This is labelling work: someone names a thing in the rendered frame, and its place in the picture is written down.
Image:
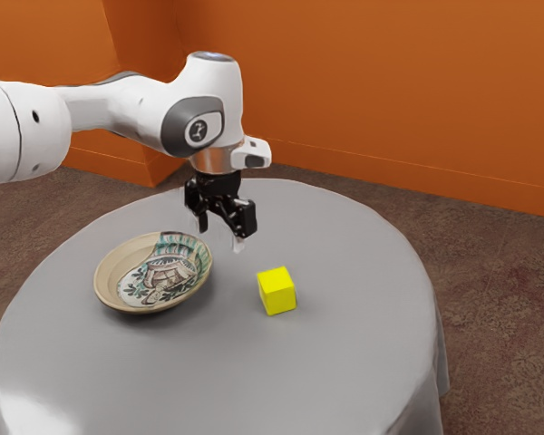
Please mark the painted ceramic plate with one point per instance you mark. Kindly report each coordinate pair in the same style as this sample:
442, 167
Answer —
156, 273

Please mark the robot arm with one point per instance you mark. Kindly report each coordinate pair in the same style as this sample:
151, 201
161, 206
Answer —
118, 106

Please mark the yellow cube block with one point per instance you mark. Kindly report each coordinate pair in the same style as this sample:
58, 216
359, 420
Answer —
276, 290

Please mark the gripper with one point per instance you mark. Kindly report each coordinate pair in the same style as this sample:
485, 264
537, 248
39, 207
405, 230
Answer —
217, 186

